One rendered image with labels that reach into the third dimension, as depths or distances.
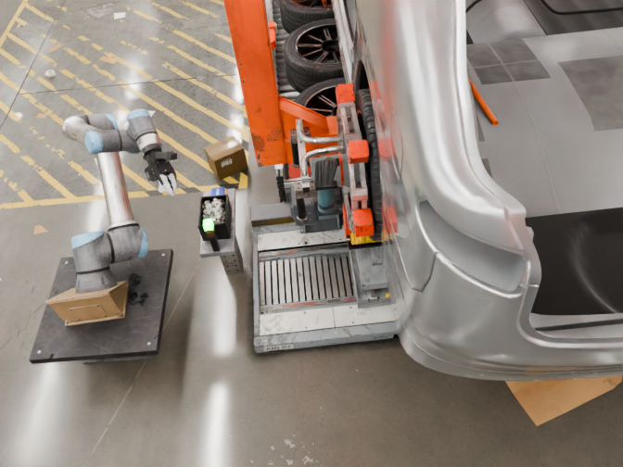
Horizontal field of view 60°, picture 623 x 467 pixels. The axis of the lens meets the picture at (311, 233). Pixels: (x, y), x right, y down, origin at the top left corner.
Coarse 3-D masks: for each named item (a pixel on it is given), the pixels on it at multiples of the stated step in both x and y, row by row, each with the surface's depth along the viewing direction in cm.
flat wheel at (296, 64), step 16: (304, 32) 375; (320, 32) 383; (336, 32) 384; (288, 48) 363; (304, 48) 368; (320, 48) 365; (336, 48) 370; (288, 64) 359; (304, 64) 350; (320, 64) 349; (336, 64) 348; (288, 80) 372; (304, 80) 356; (320, 80) 349
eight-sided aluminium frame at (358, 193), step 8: (344, 104) 222; (352, 104) 221; (344, 112) 218; (352, 112) 218; (344, 120) 215; (352, 120) 218; (344, 128) 212; (344, 136) 212; (352, 136) 209; (360, 136) 208; (352, 168) 209; (360, 168) 209; (352, 176) 210; (360, 176) 212; (352, 184) 210; (360, 184) 212; (344, 192) 259; (352, 192) 210; (360, 192) 210; (344, 200) 260; (352, 200) 212; (360, 200) 212; (352, 208) 216; (352, 224) 224; (352, 232) 228
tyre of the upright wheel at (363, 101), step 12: (360, 96) 219; (360, 108) 225; (372, 108) 209; (372, 120) 207; (372, 132) 204; (372, 144) 204; (372, 156) 204; (372, 168) 205; (372, 180) 208; (372, 192) 212
